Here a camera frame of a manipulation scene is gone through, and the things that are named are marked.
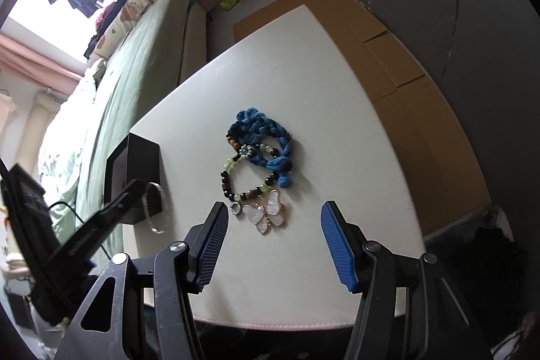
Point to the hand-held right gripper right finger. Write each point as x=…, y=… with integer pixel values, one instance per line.
x=337, y=246

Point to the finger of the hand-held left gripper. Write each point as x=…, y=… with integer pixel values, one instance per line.
x=105, y=223

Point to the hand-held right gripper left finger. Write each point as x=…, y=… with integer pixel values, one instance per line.
x=213, y=246

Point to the clear bangle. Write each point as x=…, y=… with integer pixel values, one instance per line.
x=158, y=231

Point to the shell butterfly pendant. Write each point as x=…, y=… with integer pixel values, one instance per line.
x=274, y=208

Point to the black box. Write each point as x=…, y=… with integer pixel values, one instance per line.
x=145, y=161

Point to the pale green quilt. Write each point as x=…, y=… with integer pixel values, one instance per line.
x=63, y=166

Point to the white hanging garment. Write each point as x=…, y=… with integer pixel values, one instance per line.
x=6, y=115

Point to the bed with green sheet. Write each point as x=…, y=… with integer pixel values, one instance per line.
x=135, y=81

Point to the dark rug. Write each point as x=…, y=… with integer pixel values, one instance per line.
x=485, y=280

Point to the pale green pillow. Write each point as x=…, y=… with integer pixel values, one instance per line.
x=96, y=68

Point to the narrow pink curtain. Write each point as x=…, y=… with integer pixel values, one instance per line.
x=38, y=64

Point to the flat brown cardboard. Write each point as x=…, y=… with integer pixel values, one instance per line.
x=400, y=60

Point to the floral pillow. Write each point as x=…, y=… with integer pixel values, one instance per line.
x=122, y=22

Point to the pile of clothes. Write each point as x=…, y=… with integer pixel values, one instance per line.
x=105, y=18

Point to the green wrapper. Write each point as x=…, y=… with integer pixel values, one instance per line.
x=228, y=3

